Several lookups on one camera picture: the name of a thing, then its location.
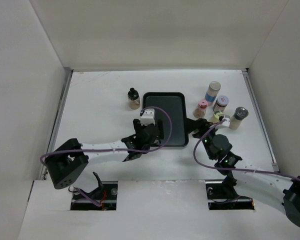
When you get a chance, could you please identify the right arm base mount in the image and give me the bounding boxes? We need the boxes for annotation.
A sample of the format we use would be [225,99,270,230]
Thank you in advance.
[205,181,255,211]

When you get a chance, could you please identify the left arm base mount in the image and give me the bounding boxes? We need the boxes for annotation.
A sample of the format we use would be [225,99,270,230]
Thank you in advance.
[68,172,118,211]

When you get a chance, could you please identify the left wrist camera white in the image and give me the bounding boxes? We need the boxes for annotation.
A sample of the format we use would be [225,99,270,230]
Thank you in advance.
[139,108,156,126]

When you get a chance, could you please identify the yellow cap spice bottle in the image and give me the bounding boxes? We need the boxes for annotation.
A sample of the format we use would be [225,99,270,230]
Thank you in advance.
[209,111,224,124]

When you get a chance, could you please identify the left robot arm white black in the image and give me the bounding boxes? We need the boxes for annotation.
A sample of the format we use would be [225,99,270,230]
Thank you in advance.
[43,119,164,200]

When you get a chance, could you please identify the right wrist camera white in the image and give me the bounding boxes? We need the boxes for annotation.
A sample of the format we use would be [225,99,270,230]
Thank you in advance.
[216,115,231,129]

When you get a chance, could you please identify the pink cap spice bottle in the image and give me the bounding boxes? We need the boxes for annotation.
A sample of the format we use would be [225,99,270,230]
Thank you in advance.
[193,99,208,119]

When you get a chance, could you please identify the black rectangular tray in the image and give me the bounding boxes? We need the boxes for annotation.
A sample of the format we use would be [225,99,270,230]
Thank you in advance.
[142,92,189,148]

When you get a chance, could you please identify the brown spice bottle black cap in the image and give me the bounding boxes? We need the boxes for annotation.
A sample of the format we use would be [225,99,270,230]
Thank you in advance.
[127,87,141,110]

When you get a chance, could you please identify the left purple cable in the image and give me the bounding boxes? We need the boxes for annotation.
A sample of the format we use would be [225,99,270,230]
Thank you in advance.
[40,106,173,207]

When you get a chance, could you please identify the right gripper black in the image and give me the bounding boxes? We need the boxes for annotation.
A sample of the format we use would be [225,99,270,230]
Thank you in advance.
[184,117,220,160]

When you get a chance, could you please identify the tall blue label spice jar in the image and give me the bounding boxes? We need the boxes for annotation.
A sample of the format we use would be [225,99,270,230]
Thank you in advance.
[204,81,221,106]

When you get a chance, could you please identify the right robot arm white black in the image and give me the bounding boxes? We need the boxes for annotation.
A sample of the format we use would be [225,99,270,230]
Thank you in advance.
[185,117,300,228]

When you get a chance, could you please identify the white powder bottle black cap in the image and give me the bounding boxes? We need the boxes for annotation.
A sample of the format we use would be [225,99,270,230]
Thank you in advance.
[229,106,249,130]

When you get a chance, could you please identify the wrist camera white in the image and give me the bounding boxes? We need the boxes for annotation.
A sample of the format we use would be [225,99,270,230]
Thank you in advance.
[139,108,156,126]
[216,115,231,129]

